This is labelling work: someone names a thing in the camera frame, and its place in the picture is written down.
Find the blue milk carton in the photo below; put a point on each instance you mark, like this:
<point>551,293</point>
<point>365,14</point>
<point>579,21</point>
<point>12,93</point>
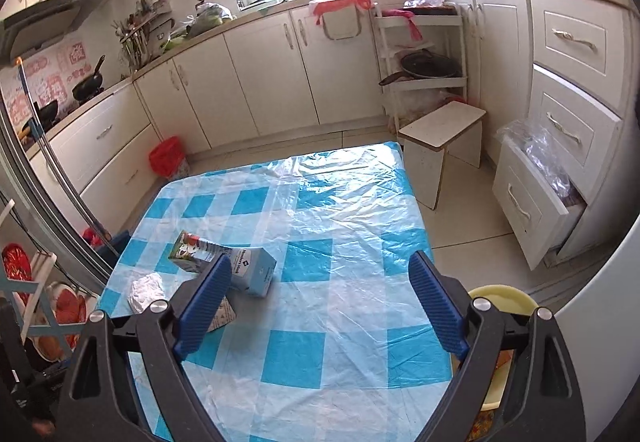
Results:
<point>251,268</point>

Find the red bag trash bin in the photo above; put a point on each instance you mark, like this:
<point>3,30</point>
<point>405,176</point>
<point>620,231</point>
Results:
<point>168,159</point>

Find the clear plastic bag in drawer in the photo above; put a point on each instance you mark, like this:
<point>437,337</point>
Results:
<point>538,145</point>

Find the yellow plastic trash basin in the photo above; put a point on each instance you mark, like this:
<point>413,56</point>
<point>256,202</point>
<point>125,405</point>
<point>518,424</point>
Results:
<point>490,324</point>

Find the silver pill blister pack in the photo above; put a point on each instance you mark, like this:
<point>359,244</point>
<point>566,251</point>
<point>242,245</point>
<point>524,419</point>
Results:
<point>224,315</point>

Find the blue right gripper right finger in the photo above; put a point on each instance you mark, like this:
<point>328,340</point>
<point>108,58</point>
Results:
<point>444,302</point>

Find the grey range hood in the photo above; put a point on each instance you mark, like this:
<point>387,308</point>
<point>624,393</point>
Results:
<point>26,32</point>

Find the open white drawer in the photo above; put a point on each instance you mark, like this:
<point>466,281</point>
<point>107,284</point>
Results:
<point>540,219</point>

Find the white tissue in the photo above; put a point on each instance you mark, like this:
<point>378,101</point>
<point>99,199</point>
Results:
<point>144,291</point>

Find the small black pan on stove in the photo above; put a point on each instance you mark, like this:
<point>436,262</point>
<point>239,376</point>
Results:
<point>46,117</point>

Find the white wooden stool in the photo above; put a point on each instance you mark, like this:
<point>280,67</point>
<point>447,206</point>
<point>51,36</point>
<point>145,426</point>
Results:
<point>455,129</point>

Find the red bag on cabinet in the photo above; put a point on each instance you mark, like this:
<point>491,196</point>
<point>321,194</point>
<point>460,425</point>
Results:
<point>319,8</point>

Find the white storage rack shelf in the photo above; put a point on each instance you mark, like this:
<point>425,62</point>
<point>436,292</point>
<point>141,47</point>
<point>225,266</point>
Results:
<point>398,31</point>

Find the blue white folding rack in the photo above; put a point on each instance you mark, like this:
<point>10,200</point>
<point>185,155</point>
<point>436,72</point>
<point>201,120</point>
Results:
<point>50,308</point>

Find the blue white checkered tablecloth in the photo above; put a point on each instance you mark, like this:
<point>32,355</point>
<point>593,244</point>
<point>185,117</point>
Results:
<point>339,349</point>

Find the black wok on stove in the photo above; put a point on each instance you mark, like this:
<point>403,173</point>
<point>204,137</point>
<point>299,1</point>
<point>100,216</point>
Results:
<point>91,85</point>

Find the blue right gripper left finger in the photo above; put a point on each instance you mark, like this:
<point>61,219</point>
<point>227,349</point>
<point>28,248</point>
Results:
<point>195,304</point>

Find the black frying pan on rack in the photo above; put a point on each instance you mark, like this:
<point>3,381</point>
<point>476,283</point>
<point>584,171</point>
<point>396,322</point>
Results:
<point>423,64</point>

